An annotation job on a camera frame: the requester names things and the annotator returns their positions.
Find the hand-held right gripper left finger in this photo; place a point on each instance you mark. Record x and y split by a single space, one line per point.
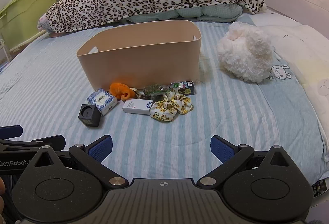
101 149

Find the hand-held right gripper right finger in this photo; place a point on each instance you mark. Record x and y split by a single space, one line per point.
221 149

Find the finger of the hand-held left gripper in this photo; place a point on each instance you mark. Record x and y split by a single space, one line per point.
10 132
51 142

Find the black cube with round hole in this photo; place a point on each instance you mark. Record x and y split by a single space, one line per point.
89 114

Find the blue white patterned box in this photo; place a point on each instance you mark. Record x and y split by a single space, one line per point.
101 101

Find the white box with blue dial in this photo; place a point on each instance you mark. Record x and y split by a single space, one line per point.
136 106

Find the orange plush toy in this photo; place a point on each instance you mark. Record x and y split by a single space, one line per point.
118 90

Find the yellow floral scrunchie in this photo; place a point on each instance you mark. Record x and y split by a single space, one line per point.
171 107

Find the black box with star print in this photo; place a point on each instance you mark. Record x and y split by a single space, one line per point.
185 87

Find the green clear packet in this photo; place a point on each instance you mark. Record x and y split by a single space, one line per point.
154 90

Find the beige plastic storage bin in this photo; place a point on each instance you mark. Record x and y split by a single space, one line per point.
138 59

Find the person's left hand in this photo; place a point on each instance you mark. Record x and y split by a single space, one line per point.
1 193

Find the blue rabbit print blanket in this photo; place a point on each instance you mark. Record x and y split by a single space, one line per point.
280 100

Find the white fluffy plush toy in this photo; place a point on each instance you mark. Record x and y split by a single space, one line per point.
244 54

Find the pink cloth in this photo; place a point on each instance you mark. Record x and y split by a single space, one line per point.
42 22

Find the green plastic storage box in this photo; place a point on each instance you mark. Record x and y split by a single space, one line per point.
28 13

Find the white pillow with bear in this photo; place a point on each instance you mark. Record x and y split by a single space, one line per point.
303 44

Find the teal checked quilt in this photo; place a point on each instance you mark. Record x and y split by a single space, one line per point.
205 12

